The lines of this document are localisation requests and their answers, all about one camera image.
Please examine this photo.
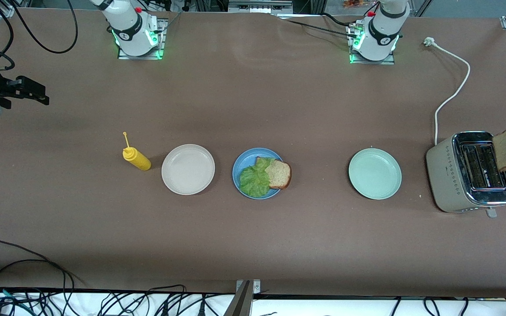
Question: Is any yellow squeeze bottle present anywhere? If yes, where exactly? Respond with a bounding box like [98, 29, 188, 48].
[122, 132, 152, 172]

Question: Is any green lettuce leaf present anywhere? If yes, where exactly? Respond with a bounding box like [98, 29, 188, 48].
[239, 157, 275, 199]

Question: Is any light green plate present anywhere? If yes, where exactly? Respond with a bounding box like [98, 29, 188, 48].
[348, 148, 402, 200]

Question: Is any beige plate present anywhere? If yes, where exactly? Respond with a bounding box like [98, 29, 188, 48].
[161, 144, 216, 196]

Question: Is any blue plate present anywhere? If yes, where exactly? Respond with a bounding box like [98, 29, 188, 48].
[232, 147, 287, 200]

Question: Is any beige chrome toaster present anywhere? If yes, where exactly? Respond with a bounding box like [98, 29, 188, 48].
[426, 131, 506, 219]

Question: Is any grey metal box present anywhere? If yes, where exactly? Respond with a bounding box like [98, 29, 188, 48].
[228, 0, 294, 14]

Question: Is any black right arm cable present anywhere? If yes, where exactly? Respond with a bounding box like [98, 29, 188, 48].
[0, 0, 79, 72]

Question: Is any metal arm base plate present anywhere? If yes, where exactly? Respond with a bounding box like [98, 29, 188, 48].
[347, 22, 396, 65]
[117, 18, 168, 61]

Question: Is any white toaster power cable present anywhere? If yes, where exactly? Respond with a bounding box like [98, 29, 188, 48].
[423, 37, 471, 146]

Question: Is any long black cable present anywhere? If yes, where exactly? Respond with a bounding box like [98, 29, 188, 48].
[0, 259, 76, 303]
[0, 239, 86, 288]

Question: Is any thin black cable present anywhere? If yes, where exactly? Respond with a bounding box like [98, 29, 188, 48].
[153, 10, 182, 33]
[285, 18, 359, 39]
[321, 12, 354, 27]

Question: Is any silver metal bracket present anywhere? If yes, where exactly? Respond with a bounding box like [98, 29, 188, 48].
[235, 280, 261, 294]

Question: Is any grey metal post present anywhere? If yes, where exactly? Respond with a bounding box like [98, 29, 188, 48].
[223, 281, 253, 316]

